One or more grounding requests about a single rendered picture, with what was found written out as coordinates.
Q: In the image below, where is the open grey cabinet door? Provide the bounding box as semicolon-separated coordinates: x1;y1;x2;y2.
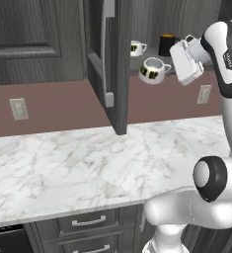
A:
83;0;133;136

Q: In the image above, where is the grey drawer front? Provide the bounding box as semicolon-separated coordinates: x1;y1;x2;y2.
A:
56;231;122;253
56;209;120;237

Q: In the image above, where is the beige wall outlet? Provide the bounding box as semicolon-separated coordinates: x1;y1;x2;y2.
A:
196;84;213;106
9;97;30;122

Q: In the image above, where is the black mug with orange inside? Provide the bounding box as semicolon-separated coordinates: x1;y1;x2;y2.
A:
158;33;181;57

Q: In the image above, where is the silver drawer handle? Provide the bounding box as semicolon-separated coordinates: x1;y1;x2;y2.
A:
70;214;108;228
72;243;111;253

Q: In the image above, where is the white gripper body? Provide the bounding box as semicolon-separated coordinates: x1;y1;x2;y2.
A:
169;40;205;87

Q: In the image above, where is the closed grey cabinet door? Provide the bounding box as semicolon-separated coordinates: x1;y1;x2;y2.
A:
0;0;88;87

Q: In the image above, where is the white mug with black print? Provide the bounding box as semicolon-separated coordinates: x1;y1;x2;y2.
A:
137;56;173;86
130;40;148;58

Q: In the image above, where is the grey wall cabinet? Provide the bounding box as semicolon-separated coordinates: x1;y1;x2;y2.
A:
128;0;223;79

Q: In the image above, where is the black dishwasher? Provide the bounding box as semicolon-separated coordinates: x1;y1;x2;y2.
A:
0;223;34;253

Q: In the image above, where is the grey base cabinet door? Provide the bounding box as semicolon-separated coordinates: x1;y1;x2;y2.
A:
132;204;155;253

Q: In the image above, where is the silver cabinet door handle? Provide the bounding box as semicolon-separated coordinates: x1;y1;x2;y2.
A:
103;0;116;109

